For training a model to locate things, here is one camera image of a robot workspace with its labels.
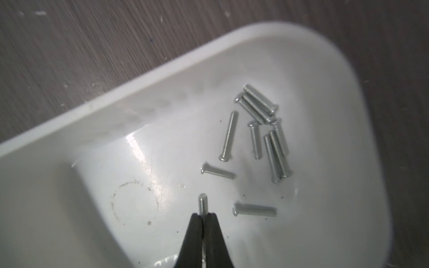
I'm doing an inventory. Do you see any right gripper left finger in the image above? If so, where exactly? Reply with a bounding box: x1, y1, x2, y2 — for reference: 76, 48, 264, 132
174, 213, 203, 268

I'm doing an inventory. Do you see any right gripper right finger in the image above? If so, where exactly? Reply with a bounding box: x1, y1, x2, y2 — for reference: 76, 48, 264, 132
204, 213, 234, 268

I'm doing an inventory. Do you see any white plastic storage tray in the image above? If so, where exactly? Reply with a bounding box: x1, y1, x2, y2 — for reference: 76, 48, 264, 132
1, 22, 391, 268

